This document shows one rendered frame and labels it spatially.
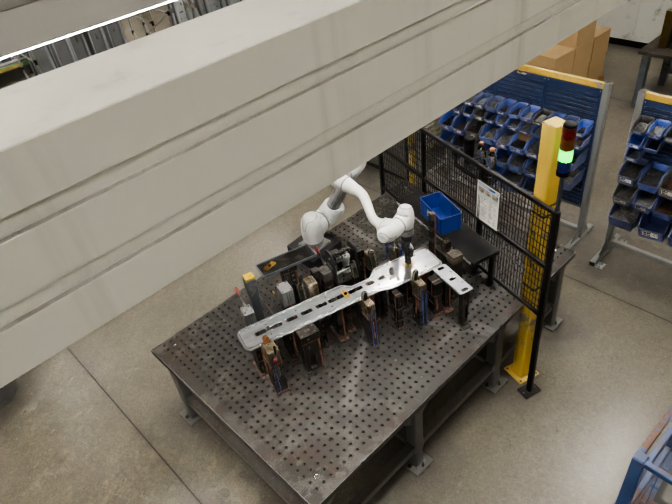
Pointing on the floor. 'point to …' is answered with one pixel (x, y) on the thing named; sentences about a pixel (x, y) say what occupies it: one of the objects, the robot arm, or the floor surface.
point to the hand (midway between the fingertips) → (408, 258)
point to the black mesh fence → (481, 222)
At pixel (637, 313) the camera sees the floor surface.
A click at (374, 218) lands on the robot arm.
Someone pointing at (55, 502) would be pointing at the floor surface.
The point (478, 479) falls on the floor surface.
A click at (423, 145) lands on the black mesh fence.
